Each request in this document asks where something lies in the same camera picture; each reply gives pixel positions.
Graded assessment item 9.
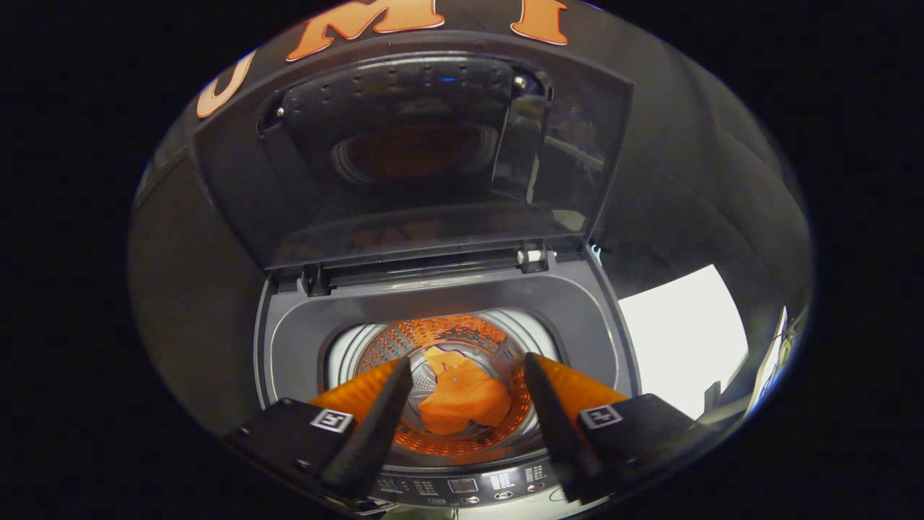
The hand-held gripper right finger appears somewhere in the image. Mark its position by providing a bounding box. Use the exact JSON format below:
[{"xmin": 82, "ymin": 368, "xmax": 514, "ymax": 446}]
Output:
[{"xmin": 523, "ymin": 352, "xmax": 712, "ymax": 503}]

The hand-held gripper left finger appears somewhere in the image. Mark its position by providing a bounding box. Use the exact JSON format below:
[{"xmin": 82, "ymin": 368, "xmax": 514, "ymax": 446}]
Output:
[{"xmin": 227, "ymin": 357, "xmax": 414, "ymax": 503}]

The yellow polo shirt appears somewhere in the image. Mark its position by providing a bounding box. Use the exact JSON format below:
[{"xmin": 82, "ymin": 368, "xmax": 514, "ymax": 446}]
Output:
[{"xmin": 417, "ymin": 347, "xmax": 515, "ymax": 437}]

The dark washing machine lid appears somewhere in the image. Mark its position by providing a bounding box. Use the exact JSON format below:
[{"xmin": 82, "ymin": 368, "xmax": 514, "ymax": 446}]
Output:
[{"xmin": 191, "ymin": 32, "xmax": 636, "ymax": 274}]

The white flat board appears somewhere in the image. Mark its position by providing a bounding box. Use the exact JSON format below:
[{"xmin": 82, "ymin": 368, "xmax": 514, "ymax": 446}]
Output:
[{"xmin": 619, "ymin": 264, "xmax": 750, "ymax": 421}]

